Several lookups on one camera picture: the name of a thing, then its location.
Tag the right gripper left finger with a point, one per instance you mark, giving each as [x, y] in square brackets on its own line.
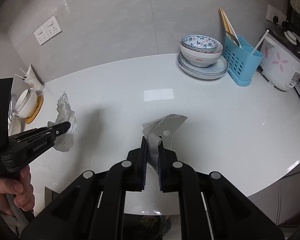
[92, 206]

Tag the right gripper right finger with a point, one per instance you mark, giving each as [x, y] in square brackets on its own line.
[211, 207]

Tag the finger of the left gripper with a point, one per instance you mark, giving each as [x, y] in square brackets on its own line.
[36, 138]

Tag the bubble wrap sheet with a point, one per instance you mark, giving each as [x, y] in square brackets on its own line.
[63, 143]

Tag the clear plastic zip bag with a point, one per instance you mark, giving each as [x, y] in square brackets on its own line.
[159, 131]

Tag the black trash bin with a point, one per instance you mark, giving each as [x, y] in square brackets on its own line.
[145, 227]

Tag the person's left hand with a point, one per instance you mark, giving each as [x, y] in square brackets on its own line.
[23, 190]

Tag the stacked white bowls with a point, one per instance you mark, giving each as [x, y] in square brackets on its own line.
[26, 103]

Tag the wooden round trivet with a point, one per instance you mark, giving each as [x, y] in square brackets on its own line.
[40, 100]

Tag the white vase cup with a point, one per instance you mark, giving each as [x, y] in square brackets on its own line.
[32, 80]

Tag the blue patterned plate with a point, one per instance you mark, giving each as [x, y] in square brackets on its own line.
[211, 72]

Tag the blue plastic utensil holder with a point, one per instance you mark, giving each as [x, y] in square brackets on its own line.
[242, 63]

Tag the blue patterned bowl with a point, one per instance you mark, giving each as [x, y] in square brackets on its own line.
[200, 50]

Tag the white rice cooker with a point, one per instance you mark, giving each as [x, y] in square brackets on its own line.
[281, 58]

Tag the wooden chopsticks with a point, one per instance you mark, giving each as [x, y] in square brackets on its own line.
[229, 30]

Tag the white straw in holder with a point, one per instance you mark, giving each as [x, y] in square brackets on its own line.
[260, 41]

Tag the left wall socket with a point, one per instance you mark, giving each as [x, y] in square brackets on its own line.
[41, 35]

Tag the right wall socket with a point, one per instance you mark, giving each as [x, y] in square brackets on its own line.
[52, 27]

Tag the side wall socket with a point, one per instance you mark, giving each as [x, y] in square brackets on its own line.
[275, 16]

